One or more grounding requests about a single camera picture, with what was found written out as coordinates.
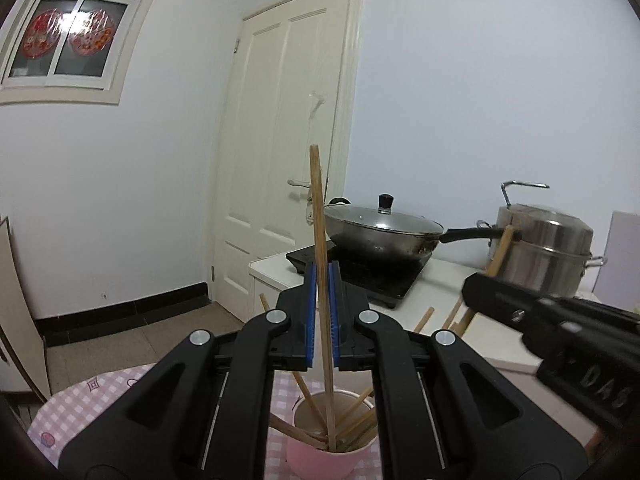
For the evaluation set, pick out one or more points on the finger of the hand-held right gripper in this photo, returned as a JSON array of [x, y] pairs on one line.
[[495, 300]]

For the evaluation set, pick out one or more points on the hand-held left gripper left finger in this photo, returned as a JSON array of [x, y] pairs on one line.
[[310, 310]]

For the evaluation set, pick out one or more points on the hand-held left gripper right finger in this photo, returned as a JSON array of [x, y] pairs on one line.
[[334, 310]]

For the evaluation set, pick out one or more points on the long bamboo chopstick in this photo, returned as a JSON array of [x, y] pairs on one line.
[[502, 250], [316, 210]]

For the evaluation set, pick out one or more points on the bunch of bamboo chopsticks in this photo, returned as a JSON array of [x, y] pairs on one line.
[[305, 397]]

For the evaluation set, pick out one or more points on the pink cup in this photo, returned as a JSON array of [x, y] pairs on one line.
[[320, 462]]

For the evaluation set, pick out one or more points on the white counter cabinet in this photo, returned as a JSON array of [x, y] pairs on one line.
[[440, 280]]

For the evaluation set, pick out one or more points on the black induction cooker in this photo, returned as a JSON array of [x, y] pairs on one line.
[[390, 285]]

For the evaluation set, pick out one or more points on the stainless steel steamer pot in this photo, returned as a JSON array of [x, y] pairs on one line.
[[545, 255]]

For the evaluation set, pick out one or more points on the steel wok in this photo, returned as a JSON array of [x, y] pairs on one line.
[[380, 245]]

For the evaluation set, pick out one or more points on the glass wok lid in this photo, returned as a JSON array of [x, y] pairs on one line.
[[390, 222]]

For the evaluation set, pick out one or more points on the white panel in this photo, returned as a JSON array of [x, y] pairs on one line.
[[625, 250]]

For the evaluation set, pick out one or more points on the white door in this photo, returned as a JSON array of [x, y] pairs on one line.
[[280, 110]]

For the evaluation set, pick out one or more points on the pink checked tablecloth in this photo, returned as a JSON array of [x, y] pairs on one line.
[[100, 390]]

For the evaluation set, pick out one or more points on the white framed window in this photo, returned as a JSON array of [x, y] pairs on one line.
[[135, 35]]

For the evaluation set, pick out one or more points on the red window decoration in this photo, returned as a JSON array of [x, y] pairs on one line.
[[44, 35], [95, 32]]

